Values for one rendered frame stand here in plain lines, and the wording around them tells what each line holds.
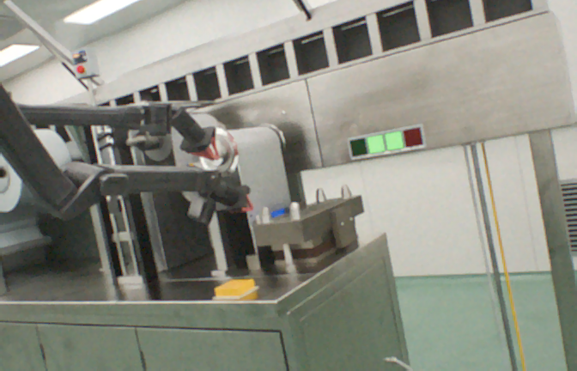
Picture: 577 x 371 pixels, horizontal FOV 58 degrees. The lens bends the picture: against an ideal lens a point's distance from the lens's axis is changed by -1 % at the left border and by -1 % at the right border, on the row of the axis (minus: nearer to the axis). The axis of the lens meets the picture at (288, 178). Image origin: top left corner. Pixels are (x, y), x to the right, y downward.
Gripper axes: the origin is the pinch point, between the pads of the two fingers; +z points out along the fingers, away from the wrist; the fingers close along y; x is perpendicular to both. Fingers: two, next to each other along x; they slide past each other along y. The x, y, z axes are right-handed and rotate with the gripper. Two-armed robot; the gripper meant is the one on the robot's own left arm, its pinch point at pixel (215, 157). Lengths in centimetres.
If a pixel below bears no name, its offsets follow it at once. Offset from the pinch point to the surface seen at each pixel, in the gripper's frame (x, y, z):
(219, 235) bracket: -16.6, -2.9, 15.8
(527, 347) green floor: 21, 55, 197
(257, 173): 3.5, 5.1, 13.8
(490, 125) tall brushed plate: 23, 69, 27
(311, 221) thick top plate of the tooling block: -11.5, 25.4, 18.3
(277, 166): 12.4, 5.4, 21.8
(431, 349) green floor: 16, 7, 195
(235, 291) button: -38.7, 18.1, 5.3
